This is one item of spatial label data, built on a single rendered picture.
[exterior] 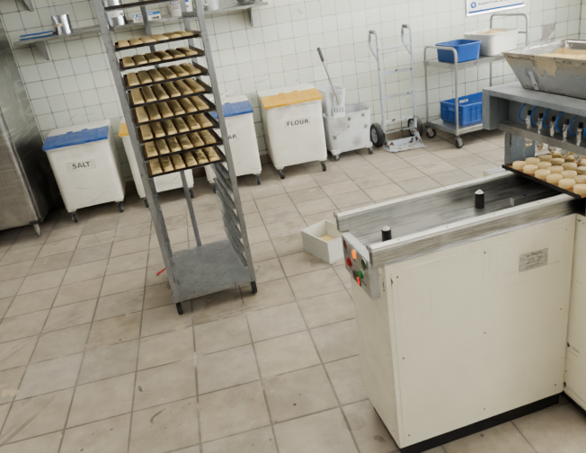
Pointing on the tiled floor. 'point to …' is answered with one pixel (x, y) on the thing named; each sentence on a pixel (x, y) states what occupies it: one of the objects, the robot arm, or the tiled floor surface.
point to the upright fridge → (15, 145)
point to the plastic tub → (324, 241)
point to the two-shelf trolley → (457, 85)
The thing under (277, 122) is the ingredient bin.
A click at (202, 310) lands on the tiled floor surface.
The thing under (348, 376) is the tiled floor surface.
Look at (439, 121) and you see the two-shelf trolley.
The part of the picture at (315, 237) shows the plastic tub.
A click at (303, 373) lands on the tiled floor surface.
